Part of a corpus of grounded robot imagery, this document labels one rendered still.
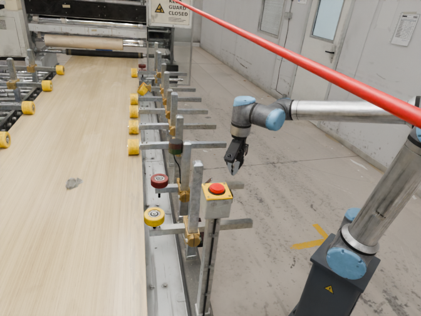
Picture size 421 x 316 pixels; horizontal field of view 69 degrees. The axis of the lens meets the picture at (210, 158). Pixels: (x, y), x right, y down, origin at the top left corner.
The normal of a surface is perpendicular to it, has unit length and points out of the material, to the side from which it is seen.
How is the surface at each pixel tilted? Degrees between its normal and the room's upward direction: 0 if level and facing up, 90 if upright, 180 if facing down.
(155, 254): 0
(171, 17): 90
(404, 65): 90
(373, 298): 0
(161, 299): 0
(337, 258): 95
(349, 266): 95
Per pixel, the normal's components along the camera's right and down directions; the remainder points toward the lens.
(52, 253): 0.09, -0.87
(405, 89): -0.95, 0.07
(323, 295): -0.67, 0.30
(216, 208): 0.21, 0.49
